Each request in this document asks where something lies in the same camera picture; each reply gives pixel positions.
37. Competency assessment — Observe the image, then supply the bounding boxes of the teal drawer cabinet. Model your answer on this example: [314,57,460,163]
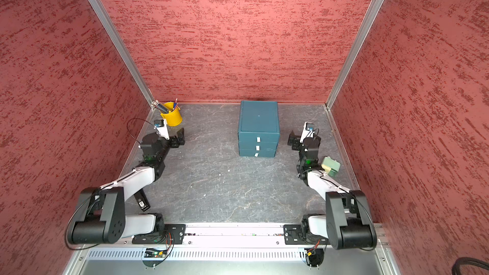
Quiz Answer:
[238,101,280,158]

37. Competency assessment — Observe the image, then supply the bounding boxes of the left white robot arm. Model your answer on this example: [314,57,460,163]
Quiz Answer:
[64,129,185,251]

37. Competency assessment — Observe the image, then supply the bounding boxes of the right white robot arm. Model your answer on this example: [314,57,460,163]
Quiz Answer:
[287,131,378,251]

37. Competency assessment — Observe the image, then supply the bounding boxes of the yellow pen cup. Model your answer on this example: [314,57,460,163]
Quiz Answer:
[160,102,183,127]

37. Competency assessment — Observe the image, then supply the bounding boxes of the green pencil sharpener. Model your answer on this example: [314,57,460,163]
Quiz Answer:
[321,157,341,178]

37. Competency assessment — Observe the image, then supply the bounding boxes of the pens in cup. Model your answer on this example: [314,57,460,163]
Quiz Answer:
[152,100,180,114]

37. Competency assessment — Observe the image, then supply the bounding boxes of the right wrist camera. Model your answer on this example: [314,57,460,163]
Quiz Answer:
[300,122,316,143]

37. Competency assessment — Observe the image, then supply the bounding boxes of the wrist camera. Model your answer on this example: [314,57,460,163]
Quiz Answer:
[300,122,316,143]
[154,118,170,140]

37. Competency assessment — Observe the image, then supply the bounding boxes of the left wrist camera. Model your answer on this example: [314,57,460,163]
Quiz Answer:
[154,118,170,140]

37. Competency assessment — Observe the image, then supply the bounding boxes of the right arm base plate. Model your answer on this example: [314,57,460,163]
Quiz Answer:
[283,224,329,247]

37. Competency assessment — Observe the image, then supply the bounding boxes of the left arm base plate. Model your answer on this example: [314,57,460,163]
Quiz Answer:
[132,224,187,246]

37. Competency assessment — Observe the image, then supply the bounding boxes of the left corner aluminium post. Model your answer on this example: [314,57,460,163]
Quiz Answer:
[88,0,155,107]

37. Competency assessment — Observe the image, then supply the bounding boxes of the corner aluminium post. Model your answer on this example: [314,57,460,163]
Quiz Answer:
[325,0,385,111]
[88,0,155,107]

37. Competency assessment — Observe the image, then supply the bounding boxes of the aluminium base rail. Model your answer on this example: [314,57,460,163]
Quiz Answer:
[64,223,400,274]

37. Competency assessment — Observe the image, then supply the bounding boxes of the right corner aluminium post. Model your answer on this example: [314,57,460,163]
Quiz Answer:
[325,0,385,111]

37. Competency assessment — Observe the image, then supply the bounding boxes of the black cable bundle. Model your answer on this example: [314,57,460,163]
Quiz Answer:
[451,256,489,275]

